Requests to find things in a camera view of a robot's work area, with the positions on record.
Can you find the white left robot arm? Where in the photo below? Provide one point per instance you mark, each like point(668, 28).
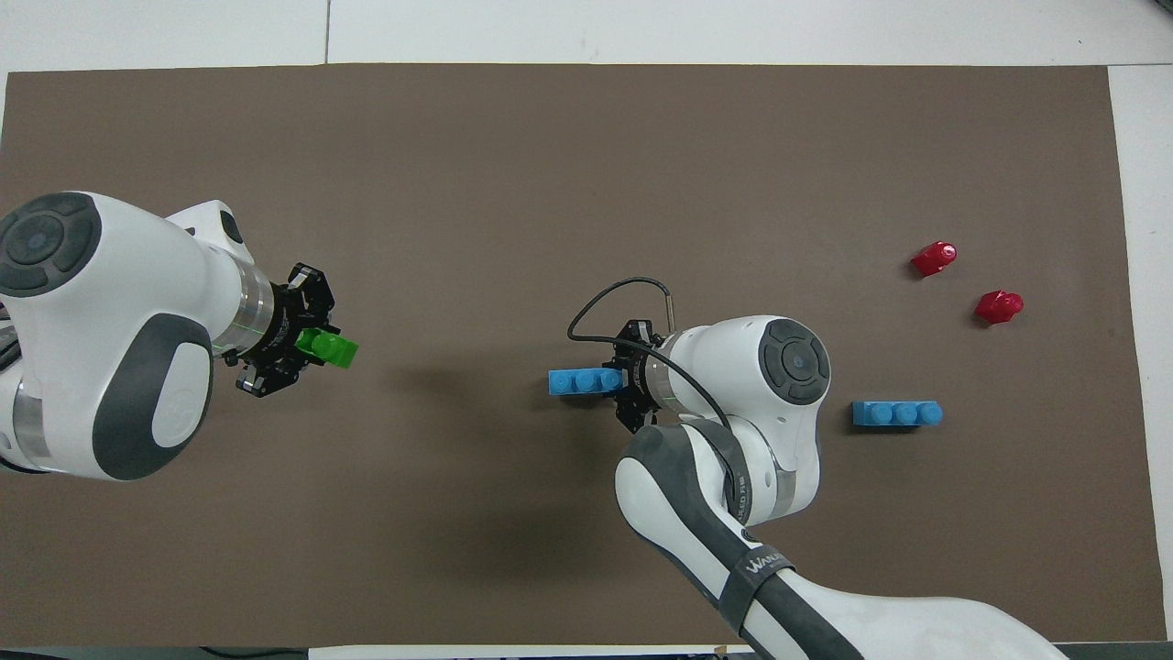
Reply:
point(101, 339)

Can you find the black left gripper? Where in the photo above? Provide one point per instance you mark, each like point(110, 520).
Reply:
point(279, 330)

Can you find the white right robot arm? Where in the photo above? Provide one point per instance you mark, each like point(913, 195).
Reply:
point(733, 513)

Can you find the brown table mat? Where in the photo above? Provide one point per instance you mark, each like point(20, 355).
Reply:
point(586, 165)

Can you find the blue three-stud brick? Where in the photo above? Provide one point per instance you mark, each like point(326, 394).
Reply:
point(585, 381)
point(896, 413)

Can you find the red single-stud brick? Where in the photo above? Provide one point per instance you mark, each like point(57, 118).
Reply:
point(934, 258)
point(997, 306)

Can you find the plain green two-stud brick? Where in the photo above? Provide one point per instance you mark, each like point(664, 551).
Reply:
point(332, 349)

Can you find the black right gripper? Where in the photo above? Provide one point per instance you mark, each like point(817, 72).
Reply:
point(639, 385)

